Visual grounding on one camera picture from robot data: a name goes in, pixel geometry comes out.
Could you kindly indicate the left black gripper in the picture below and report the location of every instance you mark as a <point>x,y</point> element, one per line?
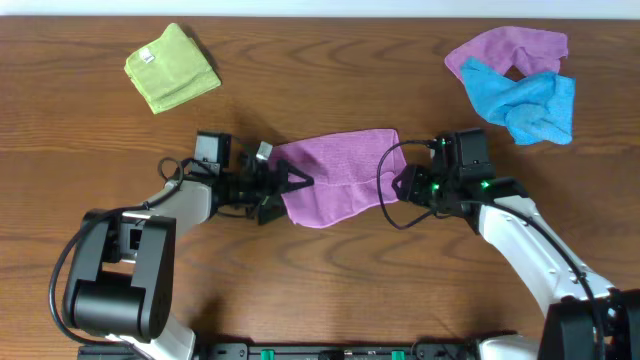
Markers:
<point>270,185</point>

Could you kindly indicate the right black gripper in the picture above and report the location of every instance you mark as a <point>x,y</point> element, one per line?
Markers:
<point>413,178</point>

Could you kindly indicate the purple microfiber cloth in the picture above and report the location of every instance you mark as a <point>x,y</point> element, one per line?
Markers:
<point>352,171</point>

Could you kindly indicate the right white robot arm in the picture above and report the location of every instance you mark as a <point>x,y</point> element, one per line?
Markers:
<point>586,316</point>

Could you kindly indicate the crumpled blue cloth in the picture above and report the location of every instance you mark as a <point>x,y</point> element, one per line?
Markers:
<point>534,109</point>

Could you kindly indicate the folded green cloth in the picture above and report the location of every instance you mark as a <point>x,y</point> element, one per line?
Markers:
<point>170,70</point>

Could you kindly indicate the purple cloth at back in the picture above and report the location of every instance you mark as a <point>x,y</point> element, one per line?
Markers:
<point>529,50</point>

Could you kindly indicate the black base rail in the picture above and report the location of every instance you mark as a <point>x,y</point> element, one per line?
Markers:
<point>417,351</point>

